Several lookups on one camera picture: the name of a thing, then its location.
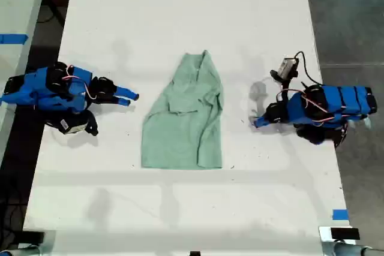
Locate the pale green T-shirt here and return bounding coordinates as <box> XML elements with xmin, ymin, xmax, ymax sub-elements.
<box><xmin>140</xmin><ymin>49</ymin><xmax>225</xmax><ymax>170</ymax></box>

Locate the long blue tape strip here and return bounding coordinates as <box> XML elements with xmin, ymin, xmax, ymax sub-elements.
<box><xmin>0</xmin><ymin>33</ymin><xmax>29</xmax><ymax>45</ymax></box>

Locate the pale side table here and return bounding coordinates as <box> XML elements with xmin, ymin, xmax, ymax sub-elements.
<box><xmin>0</xmin><ymin>0</ymin><xmax>51</xmax><ymax>162</ymax></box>

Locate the short blue tape strip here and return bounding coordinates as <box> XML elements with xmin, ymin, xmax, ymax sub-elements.
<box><xmin>332</xmin><ymin>208</ymin><xmax>350</xmax><ymax>221</ymax></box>

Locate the black box on white plate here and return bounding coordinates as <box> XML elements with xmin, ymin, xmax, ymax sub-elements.
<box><xmin>318</xmin><ymin>225</ymin><xmax>361</xmax><ymax>242</ymax></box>

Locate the small black box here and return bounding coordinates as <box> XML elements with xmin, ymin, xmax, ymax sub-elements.
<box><xmin>22</xmin><ymin>231</ymin><xmax>46</xmax><ymax>243</ymax></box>

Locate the red white arm wire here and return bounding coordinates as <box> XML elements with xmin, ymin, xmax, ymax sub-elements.
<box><xmin>64</xmin><ymin>64</ymin><xmax>97</xmax><ymax>100</ymax></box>
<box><xmin>276</xmin><ymin>88</ymin><xmax>338</xmax><ymax>127</ymax></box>

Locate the arm camera stalk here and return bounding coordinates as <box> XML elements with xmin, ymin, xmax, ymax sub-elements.
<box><xmin>76</xmin><ymin>109</ymin><xmax>100</xmax><ymax>137</ymax></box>
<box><xmin>269</xmin><ymin>70</ymin><xmax>298</xmax><ymax>101</ymax></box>

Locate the arm camera box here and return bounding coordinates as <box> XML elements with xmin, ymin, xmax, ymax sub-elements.
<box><xmin>56</xmin><ymin>116</ymin><xmax>89</xmax><ymax>135</ymax></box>
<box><xmin>277</xmin><ymin>57</ymin><xmax>299</xmax><ymax>79</ymax></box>

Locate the black camera cable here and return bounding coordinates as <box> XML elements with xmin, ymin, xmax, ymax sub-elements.
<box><xmin>292</xmin><ymin>51</ymin><xmax>323</xmax><ymax>88</ymax></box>

